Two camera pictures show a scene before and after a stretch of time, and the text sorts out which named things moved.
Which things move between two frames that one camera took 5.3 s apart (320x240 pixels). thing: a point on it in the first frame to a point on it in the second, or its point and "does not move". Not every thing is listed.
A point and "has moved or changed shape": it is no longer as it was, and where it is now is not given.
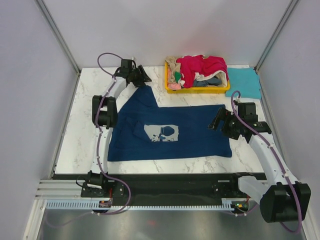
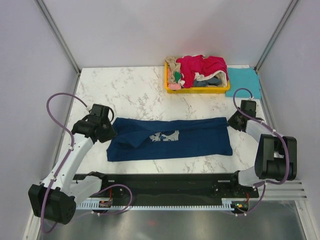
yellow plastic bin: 194,90 does not move
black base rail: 175,186 does not move
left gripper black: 143,77 to 110,135
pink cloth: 174,86 does not move
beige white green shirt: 175,70 does not move
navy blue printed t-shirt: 145,131 has moved or changed shape
